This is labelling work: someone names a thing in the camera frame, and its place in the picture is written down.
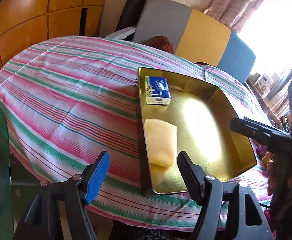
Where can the yellow folded towel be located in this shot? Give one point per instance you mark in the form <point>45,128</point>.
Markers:
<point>161,139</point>

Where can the blue tissue pack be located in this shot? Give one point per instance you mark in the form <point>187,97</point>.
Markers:
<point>157,91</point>

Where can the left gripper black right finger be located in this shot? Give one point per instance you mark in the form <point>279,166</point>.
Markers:
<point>193,177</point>

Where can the striped pink green bedspread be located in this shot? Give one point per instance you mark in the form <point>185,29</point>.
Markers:
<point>69,98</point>

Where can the wooden wardrobe panels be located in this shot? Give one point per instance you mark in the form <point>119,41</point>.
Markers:
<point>27,22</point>

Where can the gold metal tray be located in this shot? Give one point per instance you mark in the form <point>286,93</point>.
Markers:
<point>202,114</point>

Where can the pink window curtain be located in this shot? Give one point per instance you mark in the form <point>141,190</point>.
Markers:
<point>233,13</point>

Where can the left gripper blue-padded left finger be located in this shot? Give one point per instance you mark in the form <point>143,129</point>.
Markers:
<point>94,176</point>

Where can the dark red pillow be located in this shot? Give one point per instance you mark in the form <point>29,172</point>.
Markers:
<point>161,43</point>

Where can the white box on sill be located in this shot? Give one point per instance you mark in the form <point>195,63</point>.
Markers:
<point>263,83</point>

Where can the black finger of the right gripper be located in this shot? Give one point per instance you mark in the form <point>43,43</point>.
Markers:
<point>274,139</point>

